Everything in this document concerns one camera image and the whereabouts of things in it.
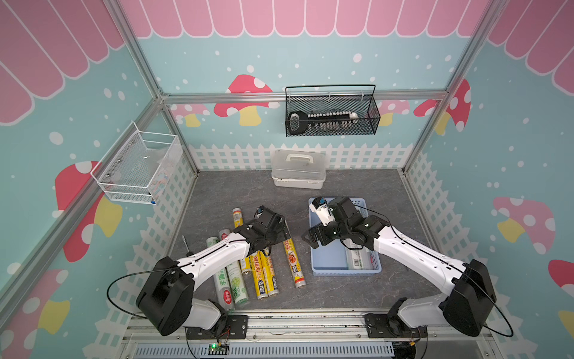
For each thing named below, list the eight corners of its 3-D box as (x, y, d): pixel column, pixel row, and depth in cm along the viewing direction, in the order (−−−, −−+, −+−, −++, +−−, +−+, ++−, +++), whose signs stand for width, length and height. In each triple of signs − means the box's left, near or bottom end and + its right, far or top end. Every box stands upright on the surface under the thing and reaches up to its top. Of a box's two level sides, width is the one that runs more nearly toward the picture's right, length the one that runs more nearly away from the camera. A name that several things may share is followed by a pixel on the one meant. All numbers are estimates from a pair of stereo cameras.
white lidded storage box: (272, 191, 115) (269, 173, 105) (274, 166, 126) (272, 148, 116) (324, 191, 115) (327, 173, 105) (321, 166, 126) (324, 148, 116)
